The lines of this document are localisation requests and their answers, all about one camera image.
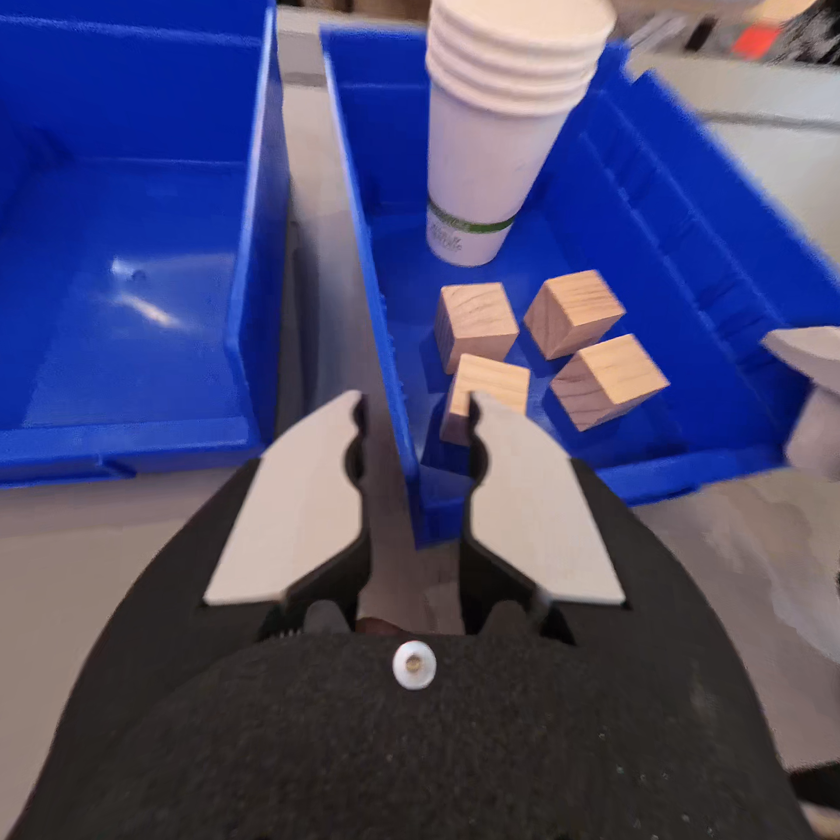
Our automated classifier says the red object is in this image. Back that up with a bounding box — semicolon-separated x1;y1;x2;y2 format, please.
731;23;785;59

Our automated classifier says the blue plastic bin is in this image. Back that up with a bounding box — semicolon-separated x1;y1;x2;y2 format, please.
0;0;293;490
319;23;840;549

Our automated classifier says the light wooden cube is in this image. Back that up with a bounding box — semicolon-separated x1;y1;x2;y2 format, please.
434;282;521;375
440;353;531;447
550;333;670;432
523;269;626;361

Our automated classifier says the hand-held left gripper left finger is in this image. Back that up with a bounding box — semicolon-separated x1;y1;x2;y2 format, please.
202;390;375;631

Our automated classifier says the stack of white paper cups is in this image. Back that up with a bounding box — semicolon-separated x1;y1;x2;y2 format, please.
425;0;618;268

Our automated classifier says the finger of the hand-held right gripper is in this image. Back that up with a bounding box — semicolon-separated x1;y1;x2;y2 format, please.
761;326;840;483

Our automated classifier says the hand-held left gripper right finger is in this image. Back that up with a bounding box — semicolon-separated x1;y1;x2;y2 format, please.
458;390;627;627

